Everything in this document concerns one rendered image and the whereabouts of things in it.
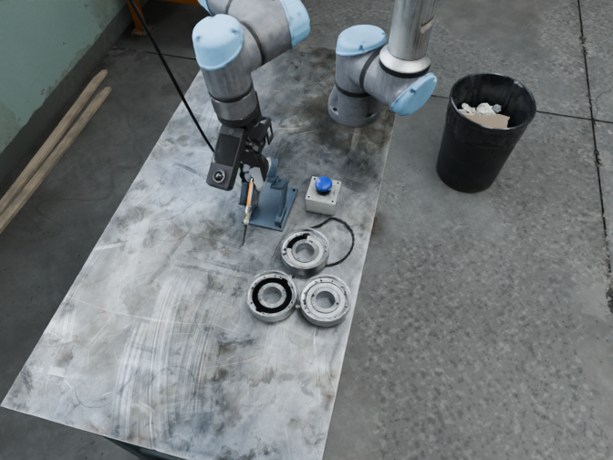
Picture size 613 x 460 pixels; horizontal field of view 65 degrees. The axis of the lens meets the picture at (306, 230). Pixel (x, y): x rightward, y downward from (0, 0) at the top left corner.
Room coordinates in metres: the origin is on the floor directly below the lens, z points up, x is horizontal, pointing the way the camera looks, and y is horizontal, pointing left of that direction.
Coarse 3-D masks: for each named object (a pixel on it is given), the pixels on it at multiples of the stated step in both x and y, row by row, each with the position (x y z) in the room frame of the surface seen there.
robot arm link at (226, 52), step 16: (208, 16) 0.67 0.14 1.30; (224, 16) 0.66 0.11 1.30; (192, 32) 0.64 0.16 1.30; (208, 32) 0.63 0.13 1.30; (224, 32) 0.63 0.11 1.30; (240, 32) 0.64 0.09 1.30; (208, 48) 0.61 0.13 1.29; (224, 48) 0.61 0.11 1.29; (240, 48) 0.62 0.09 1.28; (256, 48) 0.64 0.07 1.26; (208, 64) 0.61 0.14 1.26; (224, 64) 0.60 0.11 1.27; (240, 64) 0.62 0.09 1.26; (256, 64) 0.64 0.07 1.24; (208, 80) 0.61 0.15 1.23; (224, 80) 0.61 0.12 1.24; (240, 80) 0.61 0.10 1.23; (224, 96) 0.61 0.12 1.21; (240, 96) 0.61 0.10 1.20
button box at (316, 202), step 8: (312, 176) 0.75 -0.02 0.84; (312, 184) 0.72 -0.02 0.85; (336, 184) 0.72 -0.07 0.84; (312, 192) 0.70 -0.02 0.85; (320, 192) 0.70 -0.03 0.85; (328, 192) 0.70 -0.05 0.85; (336, 192) 0.70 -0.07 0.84; (312, 200) 0.68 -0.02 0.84; (320, 200) 0.68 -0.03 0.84; (328, 200) 0.67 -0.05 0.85; (336, 200) 0.67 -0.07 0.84; (312, 208) 0.68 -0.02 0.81; (320, 208) 0.67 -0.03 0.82; (328, 208) 0.67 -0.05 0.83; (336, 208) 0.68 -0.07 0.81
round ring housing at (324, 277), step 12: (324, 276) 0.48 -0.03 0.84; (324, 288) 0.46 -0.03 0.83; (348, 288) 0.45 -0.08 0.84; (300, 300) 0.43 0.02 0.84; (312, 300) 0.43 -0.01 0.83; (336, 300) 0.43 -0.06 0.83; (348, 300) 0.43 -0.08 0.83; (324, 312) 0.40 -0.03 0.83; (324, 324) 0.38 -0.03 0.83; (336, 324) 0.38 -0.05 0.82
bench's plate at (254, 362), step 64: (320, 64) 1.23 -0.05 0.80; (192, 128) 0.97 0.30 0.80; (320, 128) 0.96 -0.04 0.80; (384, 128) 0.95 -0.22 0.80; (128, 192) 0.75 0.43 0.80; (192, 192) 0.75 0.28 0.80; (128, 256) 0.56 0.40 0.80; (192, 256) 0.56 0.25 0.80; (256, 256) 0.56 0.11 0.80; (64, 320) 0.41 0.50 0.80; (128, 320) 0.41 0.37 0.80; (192, 320) 0.41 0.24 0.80; (256, 320) 0.40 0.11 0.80; (64, 384) 0.28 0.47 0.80; (128, 384) 0.28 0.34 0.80; (192, 384) 0.28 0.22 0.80; (256, 384) 0.27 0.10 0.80; (320, 384) 0.27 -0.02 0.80; (192, 448) 0.17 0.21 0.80; (256, 448) 0.16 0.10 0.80; (320, 448) 0.16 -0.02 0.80
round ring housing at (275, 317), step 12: (264, 276) 0.49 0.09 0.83; (276, 276) 0.49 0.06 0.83; (288, 276) 0.48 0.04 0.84; (264, 288) 0.46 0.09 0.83; (276, 288) 0.46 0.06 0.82; (252, 300) 0.43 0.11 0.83; (264, 300) 0.43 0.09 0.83; (252, 312) 0.41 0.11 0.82; (264, 312) 0.41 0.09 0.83; (288, 312) 0.41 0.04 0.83
